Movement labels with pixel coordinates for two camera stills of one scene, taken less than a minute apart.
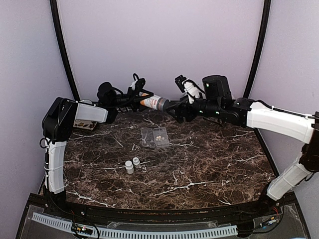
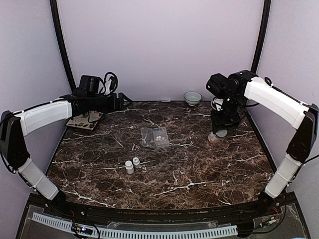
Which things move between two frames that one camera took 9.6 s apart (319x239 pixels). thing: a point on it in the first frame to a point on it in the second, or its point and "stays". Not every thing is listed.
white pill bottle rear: [136, 161] stays
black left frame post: [54, 7] stays
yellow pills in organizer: [159, 137] stays
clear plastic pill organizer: [154, 137] stays
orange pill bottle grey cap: [156, 102] to [214, 139]
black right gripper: [183, 105] to [217, 121]
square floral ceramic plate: [84, 124] stays
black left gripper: [133, 99] to [120, 101]
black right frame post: [266, 12] stays
